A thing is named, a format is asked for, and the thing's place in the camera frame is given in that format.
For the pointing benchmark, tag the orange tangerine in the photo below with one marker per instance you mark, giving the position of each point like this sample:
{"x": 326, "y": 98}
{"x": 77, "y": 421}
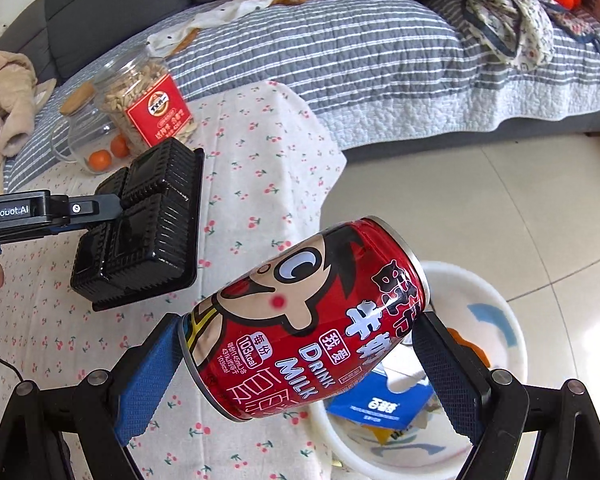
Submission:
{"x": 99, "y": 161}
{"x": 119, "y": 146}

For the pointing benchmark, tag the dark grey sofa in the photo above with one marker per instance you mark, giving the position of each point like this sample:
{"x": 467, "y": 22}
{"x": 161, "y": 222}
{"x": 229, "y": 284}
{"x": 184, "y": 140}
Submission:
{"x": 70, "y": 39}

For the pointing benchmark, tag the yellow foil snack wrapper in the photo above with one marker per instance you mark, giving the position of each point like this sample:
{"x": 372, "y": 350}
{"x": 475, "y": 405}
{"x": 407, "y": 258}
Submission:
{"x": 383, "y": 435}

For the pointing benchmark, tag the grey striped quilt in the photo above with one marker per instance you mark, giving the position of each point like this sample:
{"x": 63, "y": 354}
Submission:
{"x": 377, "y": 71}

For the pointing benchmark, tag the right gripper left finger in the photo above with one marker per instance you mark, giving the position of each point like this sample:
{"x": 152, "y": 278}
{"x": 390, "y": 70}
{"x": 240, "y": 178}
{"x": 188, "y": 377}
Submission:
{"x": 142, "y": 376}

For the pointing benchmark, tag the glass teapot wooden lid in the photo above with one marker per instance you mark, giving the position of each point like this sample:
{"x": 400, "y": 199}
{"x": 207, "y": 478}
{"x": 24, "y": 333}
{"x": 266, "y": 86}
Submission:
{"x": 83, "y": 128}

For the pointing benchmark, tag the orange tangerine front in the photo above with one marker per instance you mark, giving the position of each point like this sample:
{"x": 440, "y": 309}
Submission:
{"x": 99, "y": 161}

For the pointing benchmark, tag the blue biscuit box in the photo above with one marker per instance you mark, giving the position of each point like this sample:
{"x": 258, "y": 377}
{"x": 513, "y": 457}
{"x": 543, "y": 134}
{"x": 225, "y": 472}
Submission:
{"x": 383, "y": 401}

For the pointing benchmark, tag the sunflower seed plastic jar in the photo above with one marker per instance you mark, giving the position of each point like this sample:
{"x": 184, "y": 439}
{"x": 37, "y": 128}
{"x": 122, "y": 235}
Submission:
{"x": 137, "y": 91}

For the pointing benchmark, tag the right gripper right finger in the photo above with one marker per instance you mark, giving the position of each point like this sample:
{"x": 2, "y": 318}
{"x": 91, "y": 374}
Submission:
{"x": 457, "y": 376}

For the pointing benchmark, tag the beige plush blanket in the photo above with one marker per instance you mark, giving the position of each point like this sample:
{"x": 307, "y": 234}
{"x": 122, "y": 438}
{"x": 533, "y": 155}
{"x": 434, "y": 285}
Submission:
{"x": 21, "y": 98}

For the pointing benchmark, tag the black plastic snack tray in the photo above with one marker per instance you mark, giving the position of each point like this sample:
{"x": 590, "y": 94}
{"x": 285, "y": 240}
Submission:
{"x": 151, "y": 248}

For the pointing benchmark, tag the red milk drink can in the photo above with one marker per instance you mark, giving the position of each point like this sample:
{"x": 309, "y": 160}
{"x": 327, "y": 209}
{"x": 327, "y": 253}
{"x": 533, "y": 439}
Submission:
{"x": 307, "y": 324}

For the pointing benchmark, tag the orange tangerine right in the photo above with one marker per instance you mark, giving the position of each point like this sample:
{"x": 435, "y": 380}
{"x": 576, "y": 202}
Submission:
{"x": 119, "y": 146}

